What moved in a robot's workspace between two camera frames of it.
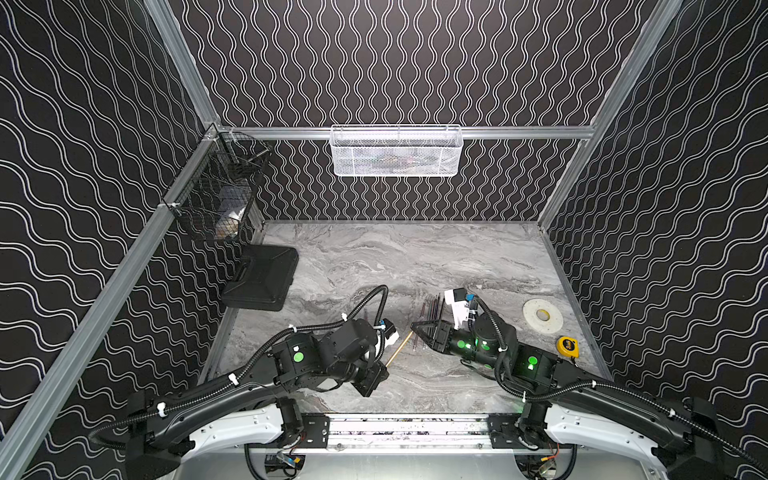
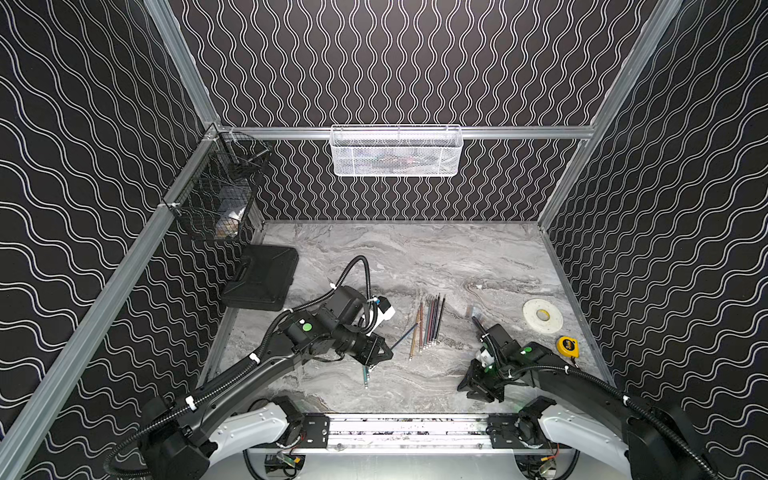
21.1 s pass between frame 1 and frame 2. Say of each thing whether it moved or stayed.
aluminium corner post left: stayed
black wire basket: stayed
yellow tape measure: stayed
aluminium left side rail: stayed
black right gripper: moved
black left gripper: moved
